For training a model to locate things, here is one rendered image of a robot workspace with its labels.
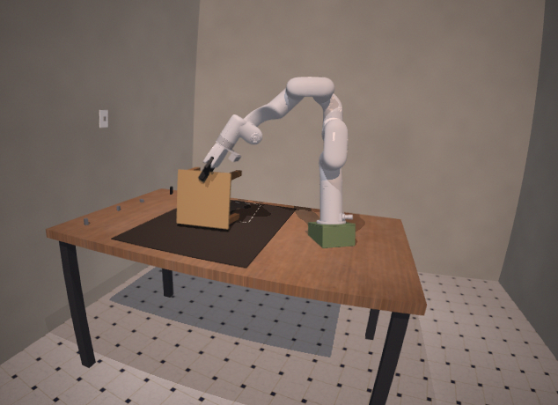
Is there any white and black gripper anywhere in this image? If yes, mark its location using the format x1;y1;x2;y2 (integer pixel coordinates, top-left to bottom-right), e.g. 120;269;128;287
198;141;227;182

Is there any dark brown floor mat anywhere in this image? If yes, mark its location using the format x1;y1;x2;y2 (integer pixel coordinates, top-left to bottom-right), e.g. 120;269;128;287
111;200;296;269

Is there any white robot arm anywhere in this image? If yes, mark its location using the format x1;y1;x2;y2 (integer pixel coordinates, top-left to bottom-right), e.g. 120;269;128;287
217;77;353;225

